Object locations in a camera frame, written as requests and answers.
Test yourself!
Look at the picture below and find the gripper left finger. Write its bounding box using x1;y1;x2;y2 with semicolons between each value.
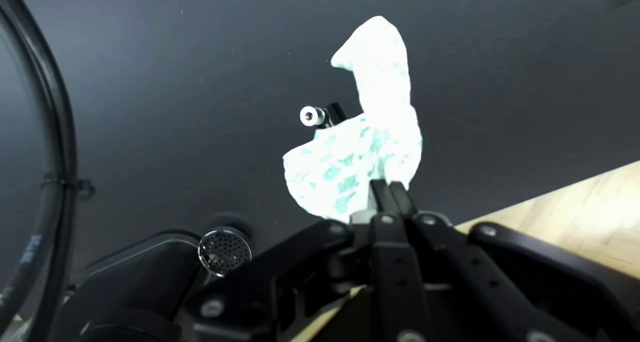
181;180;434;342

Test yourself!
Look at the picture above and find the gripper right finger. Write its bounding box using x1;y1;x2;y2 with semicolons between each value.
389;181;640;342

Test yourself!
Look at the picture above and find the white and green patterned cloth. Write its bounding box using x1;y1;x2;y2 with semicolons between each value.
282;15;424;222

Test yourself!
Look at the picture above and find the black device with silver grille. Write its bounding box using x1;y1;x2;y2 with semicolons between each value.
50;226;254;342

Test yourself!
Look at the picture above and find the small black mount, silver bolt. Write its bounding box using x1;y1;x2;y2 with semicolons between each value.
299;102;347;129

